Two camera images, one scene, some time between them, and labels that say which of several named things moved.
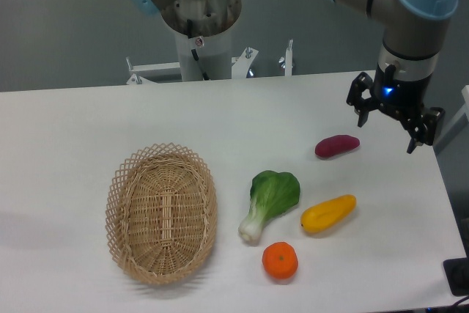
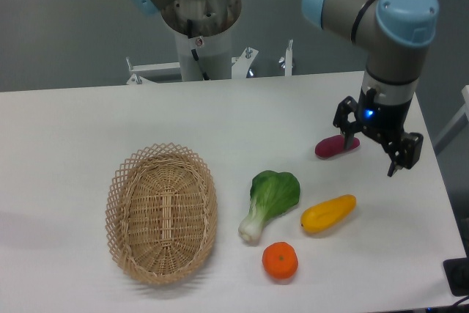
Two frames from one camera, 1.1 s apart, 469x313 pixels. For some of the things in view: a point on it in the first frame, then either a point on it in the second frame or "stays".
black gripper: x=404 y=98 → x=385 y=123
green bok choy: x=272 y=194 stays
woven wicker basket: x=161 y=213 stays
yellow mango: x=326 y=214 stays
